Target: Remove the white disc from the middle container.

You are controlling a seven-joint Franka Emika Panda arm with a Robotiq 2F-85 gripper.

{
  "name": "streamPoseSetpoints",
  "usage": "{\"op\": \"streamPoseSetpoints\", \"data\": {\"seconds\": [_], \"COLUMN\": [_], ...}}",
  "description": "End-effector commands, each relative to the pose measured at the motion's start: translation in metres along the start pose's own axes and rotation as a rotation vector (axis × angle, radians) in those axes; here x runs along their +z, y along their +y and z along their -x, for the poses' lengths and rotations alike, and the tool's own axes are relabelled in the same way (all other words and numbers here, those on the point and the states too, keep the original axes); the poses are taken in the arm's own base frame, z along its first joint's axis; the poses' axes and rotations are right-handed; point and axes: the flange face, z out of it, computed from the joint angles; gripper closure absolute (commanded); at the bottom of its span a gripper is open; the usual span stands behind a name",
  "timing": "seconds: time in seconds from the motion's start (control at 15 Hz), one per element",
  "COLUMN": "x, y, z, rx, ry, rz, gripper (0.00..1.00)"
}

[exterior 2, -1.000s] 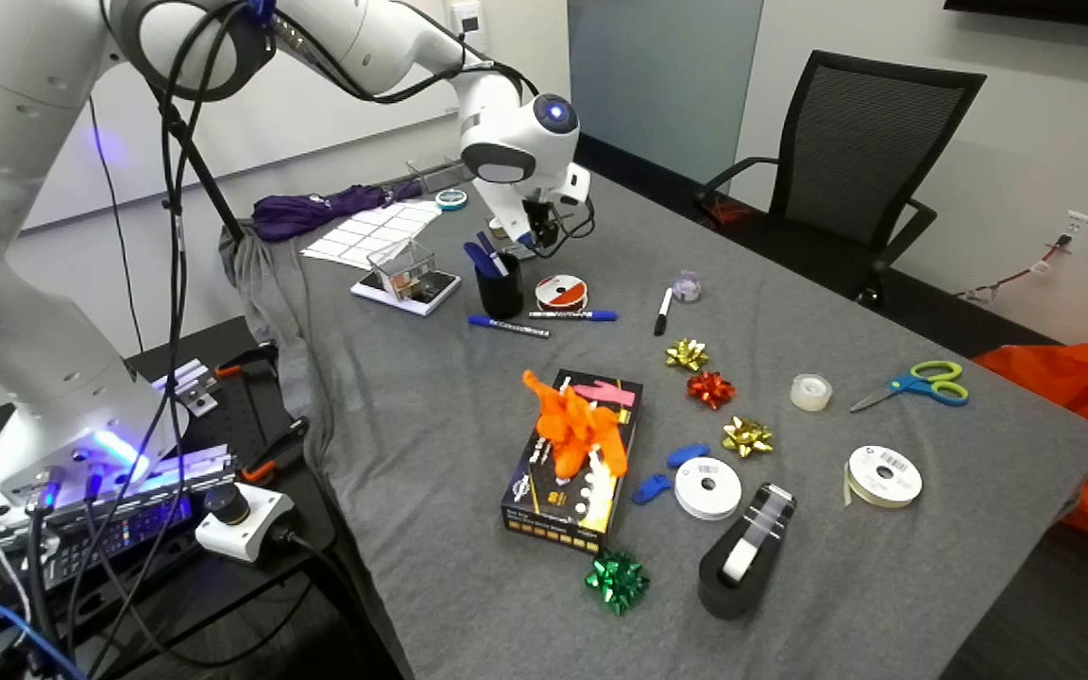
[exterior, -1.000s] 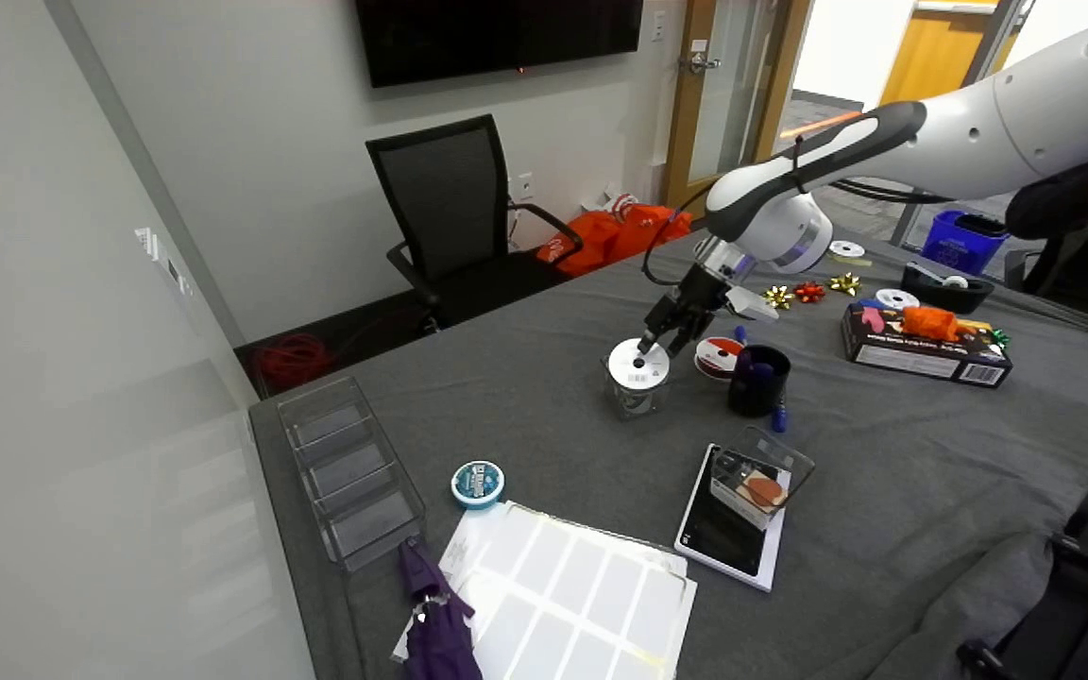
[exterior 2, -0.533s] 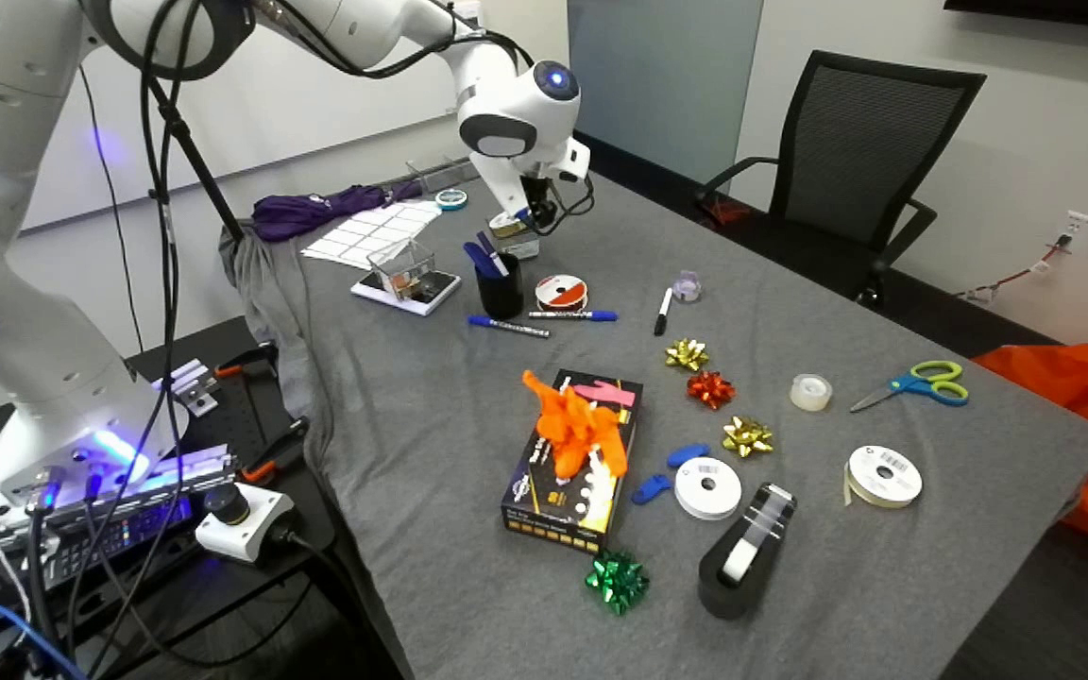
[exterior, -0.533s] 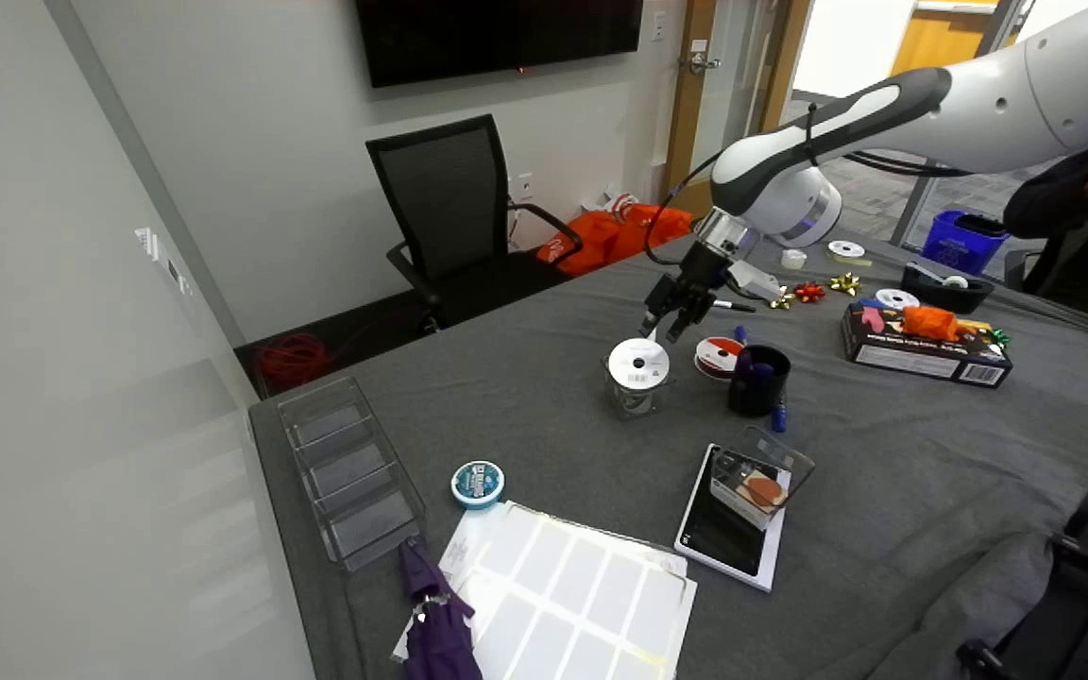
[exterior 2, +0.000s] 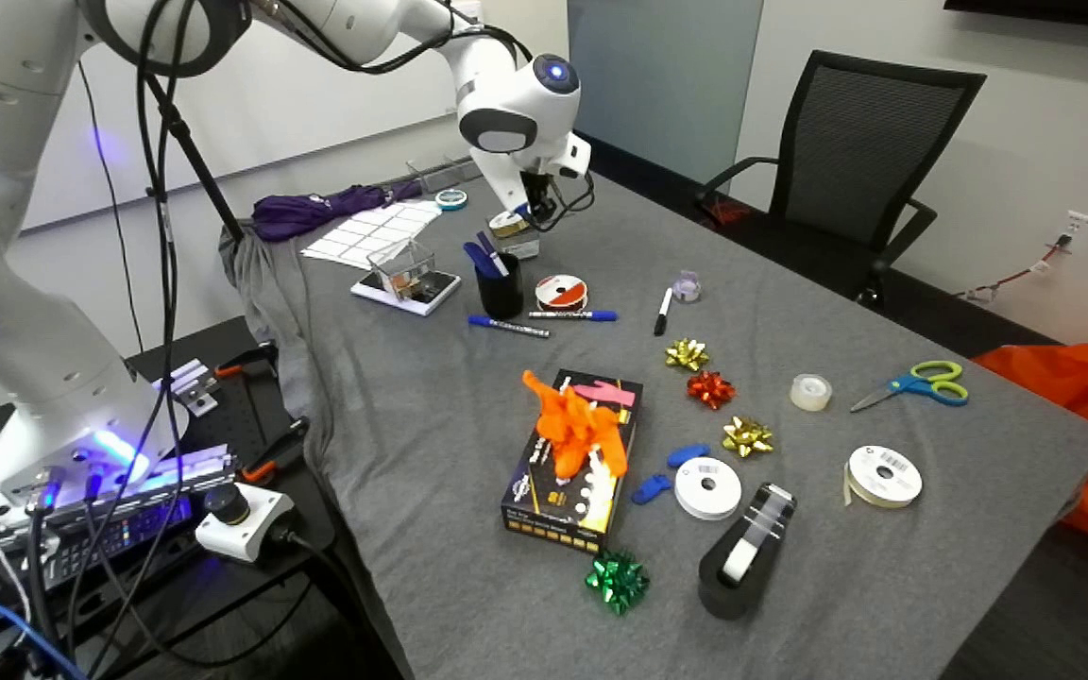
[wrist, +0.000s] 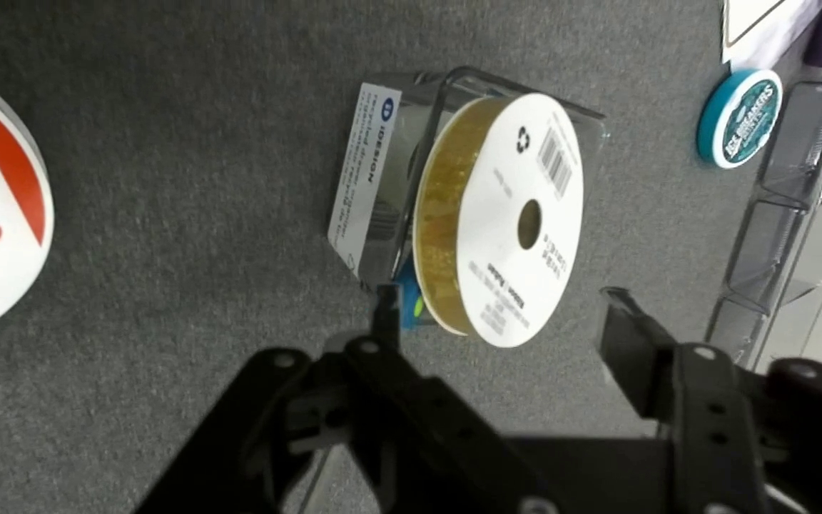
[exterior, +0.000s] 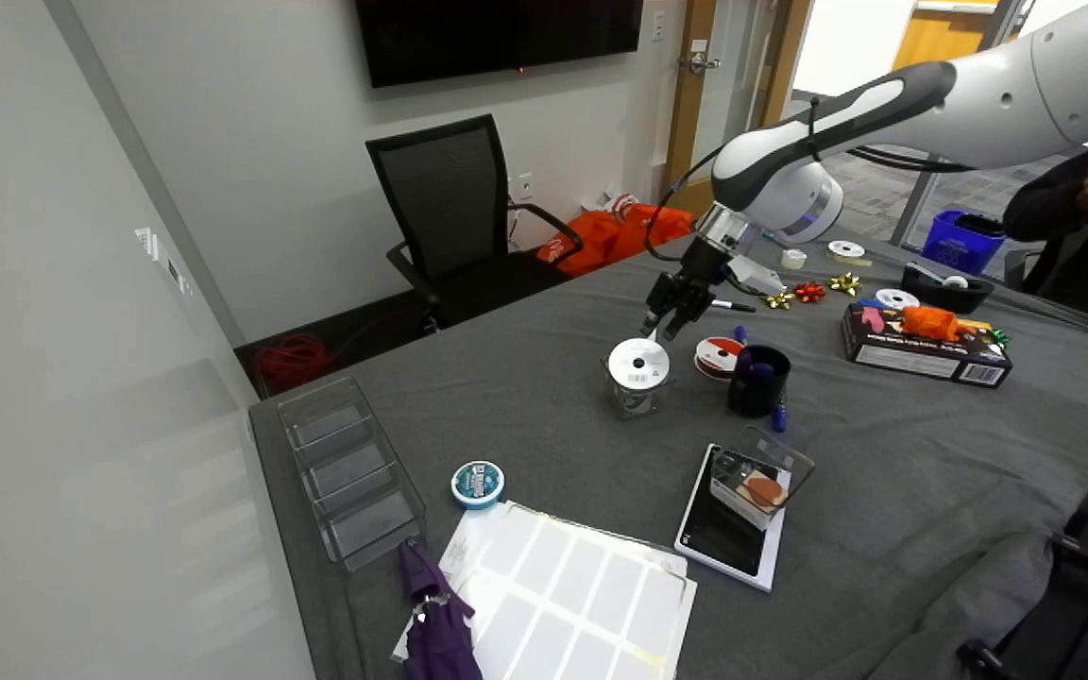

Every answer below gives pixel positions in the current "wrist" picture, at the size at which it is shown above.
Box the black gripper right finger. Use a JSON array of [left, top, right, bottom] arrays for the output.
[[601, 281, 822, 514]]

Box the clear plastic container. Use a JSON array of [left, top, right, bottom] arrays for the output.
[[323, 63, 614, 337]]

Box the gray tablecloth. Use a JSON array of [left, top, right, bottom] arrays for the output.
[[0, 0, 822, 514]]

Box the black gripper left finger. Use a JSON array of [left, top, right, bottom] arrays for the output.
[[136, 281, 565, 514]]

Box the white disc gold ribbon spool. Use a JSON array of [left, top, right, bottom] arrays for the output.
[[410, 90, 589, 351]]

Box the clear acrylic desk organizer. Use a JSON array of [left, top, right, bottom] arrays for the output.
[[702, 73, 822, 377]]

